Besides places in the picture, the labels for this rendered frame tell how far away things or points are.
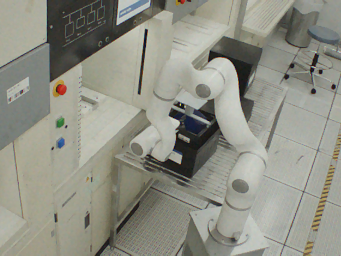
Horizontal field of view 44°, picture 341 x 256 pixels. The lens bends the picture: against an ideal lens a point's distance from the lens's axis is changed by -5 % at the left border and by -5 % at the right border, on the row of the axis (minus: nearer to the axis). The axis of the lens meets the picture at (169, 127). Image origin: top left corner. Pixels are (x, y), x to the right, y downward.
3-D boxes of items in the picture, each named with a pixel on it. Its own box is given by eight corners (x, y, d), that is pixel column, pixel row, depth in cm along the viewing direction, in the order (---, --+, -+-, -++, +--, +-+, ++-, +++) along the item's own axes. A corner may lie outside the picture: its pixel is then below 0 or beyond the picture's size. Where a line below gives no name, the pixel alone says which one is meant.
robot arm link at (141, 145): (167, 134, 185) (149, 122, 188) (149, 149, 176) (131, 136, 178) (161, 148, 191) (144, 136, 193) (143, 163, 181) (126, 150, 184)
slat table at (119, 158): (196, 292, 248) (224, 205, 203) (108, 249, 265) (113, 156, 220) (262, 169, 345) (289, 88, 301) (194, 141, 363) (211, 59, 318)
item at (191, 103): (150, 151, 226) (157, 99, 207) (172, 132, 240) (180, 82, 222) (191, 172, 217) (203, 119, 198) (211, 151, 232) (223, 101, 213)
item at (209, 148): (143, 154, 224) (147, 127, 214) (172, 129, 244) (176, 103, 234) (191, 178, 214) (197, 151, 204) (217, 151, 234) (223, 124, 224)
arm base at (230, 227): (256, 241, 187) (268, 212, 176) (217, 249, 181) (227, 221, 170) (239, 210, 201) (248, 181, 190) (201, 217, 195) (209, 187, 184)
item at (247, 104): (238, 140, 244) (242, 121, 236) (189, 121, 252) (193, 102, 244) (251, 114, 267) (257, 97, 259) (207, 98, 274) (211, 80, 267)
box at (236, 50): (243, 98, 280) (252, 64, 265) (202, 84, 287) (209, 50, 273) (254, 80, 302) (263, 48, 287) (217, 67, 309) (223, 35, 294)
